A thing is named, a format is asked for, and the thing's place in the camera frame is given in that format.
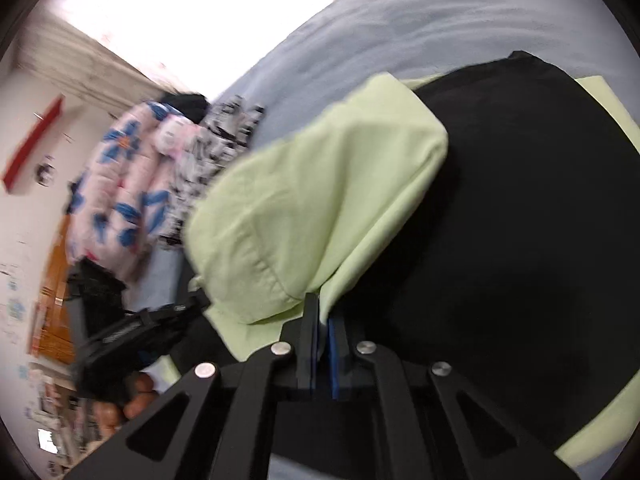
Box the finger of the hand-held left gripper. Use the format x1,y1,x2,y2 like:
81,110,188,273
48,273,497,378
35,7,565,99
145,277,213,331

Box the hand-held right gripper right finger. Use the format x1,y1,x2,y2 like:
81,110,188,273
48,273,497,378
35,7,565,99
327,312,581,480

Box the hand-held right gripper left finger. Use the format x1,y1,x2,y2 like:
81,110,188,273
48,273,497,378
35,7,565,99
65,292,321,480

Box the green and black jacket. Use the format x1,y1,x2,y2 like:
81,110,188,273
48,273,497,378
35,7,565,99
170,50,640,480

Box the person's left hand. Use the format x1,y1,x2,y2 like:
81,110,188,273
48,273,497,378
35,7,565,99
94,372,163,442

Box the orange wooden headboard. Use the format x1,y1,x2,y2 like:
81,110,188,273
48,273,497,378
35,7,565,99
29,214,77,367

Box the floral quilt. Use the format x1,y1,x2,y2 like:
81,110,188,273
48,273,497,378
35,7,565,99
66,100,211,282

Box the black and white printed clothing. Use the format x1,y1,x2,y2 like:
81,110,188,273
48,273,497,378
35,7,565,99
159,99,267,250

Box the white and pink plush toy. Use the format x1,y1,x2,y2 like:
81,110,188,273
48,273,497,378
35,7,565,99
151,112,202,155

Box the black knitted cloth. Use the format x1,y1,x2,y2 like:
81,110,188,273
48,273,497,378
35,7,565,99
164,91,211,122

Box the blue-grey bed blanket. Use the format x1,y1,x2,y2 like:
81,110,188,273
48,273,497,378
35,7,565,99
125,0,640,480

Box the red wall decoration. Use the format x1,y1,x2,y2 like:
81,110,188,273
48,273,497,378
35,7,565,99
1,96,66,195

